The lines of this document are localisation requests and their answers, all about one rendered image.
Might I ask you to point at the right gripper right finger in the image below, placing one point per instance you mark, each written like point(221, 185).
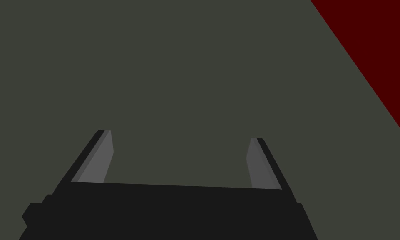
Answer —
point(263, 168)

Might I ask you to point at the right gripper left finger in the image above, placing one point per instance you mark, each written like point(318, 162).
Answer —
point(95, 161)

